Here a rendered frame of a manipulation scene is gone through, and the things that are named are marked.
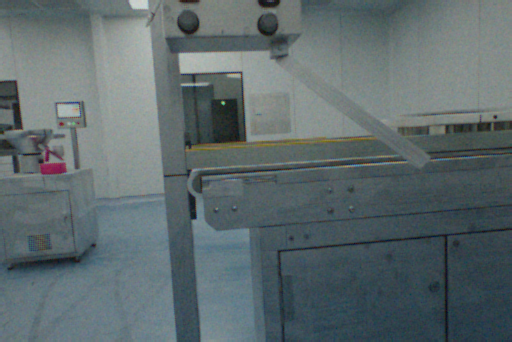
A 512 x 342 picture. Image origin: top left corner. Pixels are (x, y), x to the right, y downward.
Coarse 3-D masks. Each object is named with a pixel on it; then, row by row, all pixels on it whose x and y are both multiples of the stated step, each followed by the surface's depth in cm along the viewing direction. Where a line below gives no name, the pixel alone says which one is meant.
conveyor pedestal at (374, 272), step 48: (336, 240) 69; (384, 240) 71; (432, 240) 73; (480, 240) 74; (288, 288) 69; (336, 288) 71; (384, 288) 72; (432, 288) 73; (480, 288) 75; (288, 336) 71; (336, 336) 72; (384, 336) 73; (432, 336) 75; (480, 336) 76
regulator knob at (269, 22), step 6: (264, 12) 56; (270, 12) 53; (264, 18) 53; (270, 18) 54; (276, 18) 54; (258, 24) 55; (264, 24) 53; (270, 24) 54; (276, 24) 54; (258, 30) 56; (264, 30) 55; (270, 30) 55; (276, 30) 56
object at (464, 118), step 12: (384, 120) 86; (396, 120) 80; (408, 120) 76; (420, 120) 71; (432, 120) 68; (444, 120) 67; (456, 120) 67; (468, 120) 68; (492, 120) 68; (504, 120) 69
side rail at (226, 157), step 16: (304, 144) 62; (320, 144) 62; (336, 144) 63; (352, 144) 63; (368, 144) 63; (384, 144) 64; (416, 144) 65; (432, 144) 65; (448, 144) 65; (464, 144) 66; (480, 144) 66; (496, 144) 67; (192, 160) 60; (208, 160) 60; (224, 160) 60; (240, 160) 61; (256, 160) 61; (272, 160) 61; (288, 160) 62; (304, 160) 62; (320, 160) 63
